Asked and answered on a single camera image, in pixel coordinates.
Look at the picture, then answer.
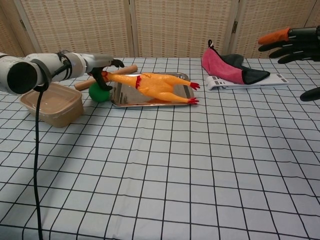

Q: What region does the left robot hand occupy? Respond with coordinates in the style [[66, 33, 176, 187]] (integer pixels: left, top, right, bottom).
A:
[[86, 53, 125, 91]]

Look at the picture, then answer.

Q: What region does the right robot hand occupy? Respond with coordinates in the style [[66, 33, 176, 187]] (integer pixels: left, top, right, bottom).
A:
[[257, 24, 320, 102]]

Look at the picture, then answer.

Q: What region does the yellow rubber chicken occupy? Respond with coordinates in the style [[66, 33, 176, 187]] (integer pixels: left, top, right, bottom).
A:
[[101, 70, 201, 105]]

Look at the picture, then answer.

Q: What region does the stainless steel tray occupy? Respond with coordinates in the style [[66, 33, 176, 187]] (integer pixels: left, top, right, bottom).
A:
[[109, 72, 195, 108]]

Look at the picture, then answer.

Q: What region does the wooden rolling pin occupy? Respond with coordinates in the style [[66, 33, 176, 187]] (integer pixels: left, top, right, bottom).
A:
[[74, 64, 139, 91]]

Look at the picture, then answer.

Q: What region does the green ball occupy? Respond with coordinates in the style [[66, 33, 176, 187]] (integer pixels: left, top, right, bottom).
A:
[[88, 83, 111, 103]]

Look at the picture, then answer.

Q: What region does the woven folding screen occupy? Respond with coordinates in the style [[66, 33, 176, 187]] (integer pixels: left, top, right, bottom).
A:
[[0, 0, 320, 62]]

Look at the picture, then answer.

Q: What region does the brown box with clear lid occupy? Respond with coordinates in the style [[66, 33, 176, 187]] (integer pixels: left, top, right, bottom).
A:
[[19, 83, 85, 129]]

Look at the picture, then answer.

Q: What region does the pink and black cloth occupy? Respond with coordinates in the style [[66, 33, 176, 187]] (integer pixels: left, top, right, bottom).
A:
[[201, 39, 271, 86]]

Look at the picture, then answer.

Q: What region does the checkered tablecloth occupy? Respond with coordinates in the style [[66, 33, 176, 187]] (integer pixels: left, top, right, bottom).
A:
[[0, 57, 320, 240]]

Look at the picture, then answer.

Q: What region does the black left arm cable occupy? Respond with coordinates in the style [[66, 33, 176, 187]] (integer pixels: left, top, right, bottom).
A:
[[32, 51, 76, 240]]

